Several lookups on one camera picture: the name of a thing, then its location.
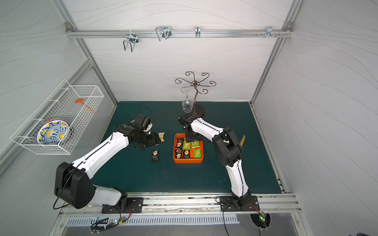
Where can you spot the aluminium top rail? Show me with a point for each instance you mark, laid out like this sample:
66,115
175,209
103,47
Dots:
176,33

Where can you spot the orange storage box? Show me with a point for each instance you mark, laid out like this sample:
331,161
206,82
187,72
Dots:
191,156

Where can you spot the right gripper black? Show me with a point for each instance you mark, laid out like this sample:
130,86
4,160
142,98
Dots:
192,136

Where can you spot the cream cookie packet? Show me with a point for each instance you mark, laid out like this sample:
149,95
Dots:
161,136

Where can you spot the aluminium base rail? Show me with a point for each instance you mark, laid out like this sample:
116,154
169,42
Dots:
171,203

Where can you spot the colourful patterned plate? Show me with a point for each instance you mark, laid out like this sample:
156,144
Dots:
54,132

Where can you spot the green cookie packet left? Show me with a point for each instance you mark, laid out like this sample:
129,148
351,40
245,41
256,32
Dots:
187,145

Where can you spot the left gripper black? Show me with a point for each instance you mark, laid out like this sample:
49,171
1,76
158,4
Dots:
155,139

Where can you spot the white vent grille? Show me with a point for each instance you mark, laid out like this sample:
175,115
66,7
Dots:
152,220

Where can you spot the metal hook small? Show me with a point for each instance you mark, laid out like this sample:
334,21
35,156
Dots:
197,32

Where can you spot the metal hook middle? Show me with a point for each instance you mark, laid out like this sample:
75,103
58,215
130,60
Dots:
163,32

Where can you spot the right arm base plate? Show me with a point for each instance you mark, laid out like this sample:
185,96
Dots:
230,204

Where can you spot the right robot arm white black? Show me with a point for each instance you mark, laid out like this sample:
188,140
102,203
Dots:
228,151

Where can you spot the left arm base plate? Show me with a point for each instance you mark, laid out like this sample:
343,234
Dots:
133,205

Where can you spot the metal hook right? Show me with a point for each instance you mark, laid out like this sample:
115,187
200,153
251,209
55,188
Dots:
269,33

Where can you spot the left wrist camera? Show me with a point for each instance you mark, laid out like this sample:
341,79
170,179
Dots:
142,123

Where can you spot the orange spatula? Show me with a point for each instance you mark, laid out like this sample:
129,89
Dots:
81,101

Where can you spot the metal hook left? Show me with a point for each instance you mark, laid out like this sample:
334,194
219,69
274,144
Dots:
130,41

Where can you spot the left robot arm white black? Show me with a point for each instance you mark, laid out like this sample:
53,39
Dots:
73,182

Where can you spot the green cookie packet right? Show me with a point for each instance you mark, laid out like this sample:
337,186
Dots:
195,144

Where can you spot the metal glass holder stand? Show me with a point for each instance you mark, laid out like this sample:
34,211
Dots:
196,85

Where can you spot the black cookie packet in box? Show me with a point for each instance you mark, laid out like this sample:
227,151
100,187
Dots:
178,153

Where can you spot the black cookie packet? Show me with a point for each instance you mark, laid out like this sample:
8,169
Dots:
179,142
178,153
155,156

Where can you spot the clear wine glass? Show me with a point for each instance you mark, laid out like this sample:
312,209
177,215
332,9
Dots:
187,104

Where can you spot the round floor port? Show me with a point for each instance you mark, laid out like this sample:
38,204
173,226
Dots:
261,220

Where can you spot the white wire basket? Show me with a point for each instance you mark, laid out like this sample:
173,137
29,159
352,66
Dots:
60,104

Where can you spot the green cookie packet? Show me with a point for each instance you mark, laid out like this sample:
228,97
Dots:
187,145
195,144

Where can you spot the golden knife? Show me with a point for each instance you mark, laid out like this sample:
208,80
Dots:
242,140

